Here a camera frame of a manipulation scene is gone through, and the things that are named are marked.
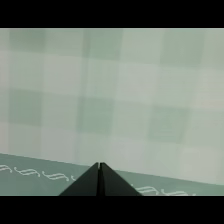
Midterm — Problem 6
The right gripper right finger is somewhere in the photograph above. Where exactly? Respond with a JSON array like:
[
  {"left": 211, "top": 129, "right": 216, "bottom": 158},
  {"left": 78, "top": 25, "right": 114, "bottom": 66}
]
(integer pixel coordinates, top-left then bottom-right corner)
[{"left": 99, "top": 162, "right": 142, "bottom": 197}]

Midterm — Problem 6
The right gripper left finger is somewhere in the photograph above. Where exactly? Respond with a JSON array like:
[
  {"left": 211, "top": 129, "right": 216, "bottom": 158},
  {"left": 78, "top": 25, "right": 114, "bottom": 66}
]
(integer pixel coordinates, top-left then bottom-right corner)
[{"left": 59, "top": 162, "right": 100, "bottom": 197}]

